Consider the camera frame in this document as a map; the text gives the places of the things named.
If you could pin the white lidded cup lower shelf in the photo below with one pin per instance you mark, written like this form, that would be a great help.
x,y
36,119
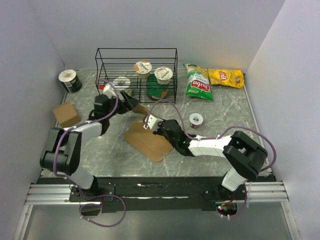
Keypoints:
x,y
122,83

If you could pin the black can white lid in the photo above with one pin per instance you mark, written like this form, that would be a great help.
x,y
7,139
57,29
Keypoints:
x,y
70,80

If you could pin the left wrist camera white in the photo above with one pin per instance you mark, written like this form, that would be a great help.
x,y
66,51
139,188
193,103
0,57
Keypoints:
x,y
107,90

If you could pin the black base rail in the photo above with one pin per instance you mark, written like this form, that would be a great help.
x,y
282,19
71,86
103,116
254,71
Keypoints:
x,y
121,194

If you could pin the yogurt cup beige label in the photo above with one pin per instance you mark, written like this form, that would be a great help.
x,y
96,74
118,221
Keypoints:
x,y
163,75

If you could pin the yogurt cup orange label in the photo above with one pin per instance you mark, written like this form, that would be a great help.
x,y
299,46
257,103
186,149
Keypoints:
x,y
143,69

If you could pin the small folded cardboard box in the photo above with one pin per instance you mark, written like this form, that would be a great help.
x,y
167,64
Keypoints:
x,y
66,115

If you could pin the green Chuba chips bag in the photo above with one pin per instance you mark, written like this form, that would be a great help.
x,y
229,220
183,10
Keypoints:
x,y
198,84

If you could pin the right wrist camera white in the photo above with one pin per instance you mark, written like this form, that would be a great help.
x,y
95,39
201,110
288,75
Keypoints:
x,y
152,122

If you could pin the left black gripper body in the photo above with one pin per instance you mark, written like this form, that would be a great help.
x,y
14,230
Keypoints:
x,y
122,108

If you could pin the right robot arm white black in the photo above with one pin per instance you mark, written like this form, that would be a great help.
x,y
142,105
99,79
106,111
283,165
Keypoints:
x,y
245,155

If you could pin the yellow Lays chips bag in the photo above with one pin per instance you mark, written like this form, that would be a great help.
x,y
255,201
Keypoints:
x,y
226,77

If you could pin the black wire rack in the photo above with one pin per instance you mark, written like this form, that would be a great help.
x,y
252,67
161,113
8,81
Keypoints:
x,y
112,63

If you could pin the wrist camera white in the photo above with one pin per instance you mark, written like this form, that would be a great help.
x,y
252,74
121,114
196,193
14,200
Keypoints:
x,y
152,122
107,90

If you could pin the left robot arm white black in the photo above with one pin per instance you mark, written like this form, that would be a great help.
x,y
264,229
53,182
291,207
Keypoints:
x,y
62,151

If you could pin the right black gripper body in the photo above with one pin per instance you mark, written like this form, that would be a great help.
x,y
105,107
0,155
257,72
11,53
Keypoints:
x,y
160,131

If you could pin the brown cardboard box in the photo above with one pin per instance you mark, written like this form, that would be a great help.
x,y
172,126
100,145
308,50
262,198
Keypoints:
x,y
154,147

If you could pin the small purple yogurt cup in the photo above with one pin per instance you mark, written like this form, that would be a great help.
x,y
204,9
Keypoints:
x,y
195,120

